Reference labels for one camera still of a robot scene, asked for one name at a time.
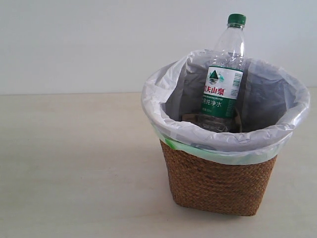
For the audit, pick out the white plastic bin liner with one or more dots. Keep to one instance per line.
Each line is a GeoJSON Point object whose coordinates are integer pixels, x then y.
{"type": "Point", "coordinates": [271, 104]}

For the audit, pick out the brown cardboard pulp tray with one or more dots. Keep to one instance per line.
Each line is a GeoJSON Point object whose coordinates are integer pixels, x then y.
{"type": "Point", "coordinates": [235, 127]}

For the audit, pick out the green plastic bin liner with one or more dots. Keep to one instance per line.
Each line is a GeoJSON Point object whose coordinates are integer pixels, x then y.
{"type": "Point", "coordinates": [226, 158]}

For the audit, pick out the green label water bottle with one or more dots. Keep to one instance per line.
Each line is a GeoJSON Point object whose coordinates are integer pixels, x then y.
{"type": "Point", "coordinates": [224, 77]}

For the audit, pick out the brown woven wicker bin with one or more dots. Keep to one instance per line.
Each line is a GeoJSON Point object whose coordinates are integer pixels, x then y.
{"type": "Point", "coordinates": [209, 186]}

